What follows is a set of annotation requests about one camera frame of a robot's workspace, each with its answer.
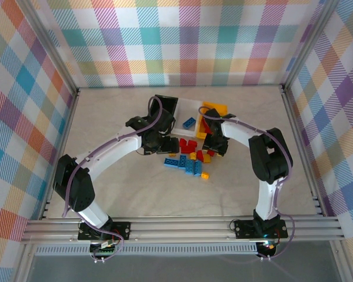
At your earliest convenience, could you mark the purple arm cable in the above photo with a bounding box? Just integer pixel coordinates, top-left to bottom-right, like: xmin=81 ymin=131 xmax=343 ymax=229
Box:
xmin=197 ymin=105 xmax=297 ymax=261
xmin=61 ymin=96 xmax=165 ymax=262

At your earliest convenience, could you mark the white plastic bin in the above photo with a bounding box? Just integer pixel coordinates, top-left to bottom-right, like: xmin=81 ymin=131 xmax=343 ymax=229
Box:
xmin=172 ymin=98 xmax=204 ymax=138

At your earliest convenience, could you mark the small controller circuit board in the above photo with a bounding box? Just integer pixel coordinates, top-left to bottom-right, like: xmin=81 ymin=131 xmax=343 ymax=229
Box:
xmin=89 ymin=239 xmax=120 ymax=261
xmin=257 ymin=240 xmax=277 ymax=257

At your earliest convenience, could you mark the plaid backdrop cloth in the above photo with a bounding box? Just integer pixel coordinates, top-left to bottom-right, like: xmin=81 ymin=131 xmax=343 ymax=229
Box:
xmin=0 ymin=0 xmax=77 ymax=282
xmin=285 ymin=0 xmax=353 ymax=282
xmin=32 ymin=0 xmax=324 ymax=89

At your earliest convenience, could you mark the black plastic bin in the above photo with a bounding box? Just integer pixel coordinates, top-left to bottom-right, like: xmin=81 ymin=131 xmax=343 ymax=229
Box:
xmin=154 ymin=93 xmax=179 ymax=118

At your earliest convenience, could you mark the aluminium table side rail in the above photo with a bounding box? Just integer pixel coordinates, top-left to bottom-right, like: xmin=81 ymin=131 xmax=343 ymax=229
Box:
xmin=281 ymin=85 xmax=326 ymax=218
xmin=39 ymin=88 xmax=82 ymax=221

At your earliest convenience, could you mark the grey slotted cable duct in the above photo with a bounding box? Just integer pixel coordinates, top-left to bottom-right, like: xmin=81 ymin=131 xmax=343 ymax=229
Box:
xmin=35 ymin=243 xmax=258 ymax=256

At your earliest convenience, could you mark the wide aluminium frame rail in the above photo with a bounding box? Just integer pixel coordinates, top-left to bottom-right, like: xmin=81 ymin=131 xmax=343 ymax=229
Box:
xmin=20 ymin=216 xmax=345 ymax=244

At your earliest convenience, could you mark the yellow plastic bin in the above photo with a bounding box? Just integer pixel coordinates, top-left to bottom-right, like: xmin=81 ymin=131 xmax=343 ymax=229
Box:
xmin=195 ymin=100 xmax=229 ymax=139

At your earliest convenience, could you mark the aluminium frame post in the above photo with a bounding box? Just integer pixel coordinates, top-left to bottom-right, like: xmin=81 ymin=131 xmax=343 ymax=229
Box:
xmin=16 ymin=0 xmax=80 ymax=95
xmin=281 ymin=0 xmax=342 ymax=93

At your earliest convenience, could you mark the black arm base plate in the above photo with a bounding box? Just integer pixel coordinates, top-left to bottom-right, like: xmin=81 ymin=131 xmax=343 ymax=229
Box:
xmin=78 ymin=221 xmax=132 ymax=240
xmin=234 ymin=219 xmax=289 ymax=239

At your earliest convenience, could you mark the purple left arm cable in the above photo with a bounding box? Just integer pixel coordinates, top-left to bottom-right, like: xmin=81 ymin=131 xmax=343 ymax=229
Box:
xmin=61 ymin=96 xmax=165 ymax=262

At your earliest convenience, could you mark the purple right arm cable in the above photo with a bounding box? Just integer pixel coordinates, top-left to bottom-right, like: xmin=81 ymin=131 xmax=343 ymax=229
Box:
xmin=197 ymin=105 xmax=297 ymax=261

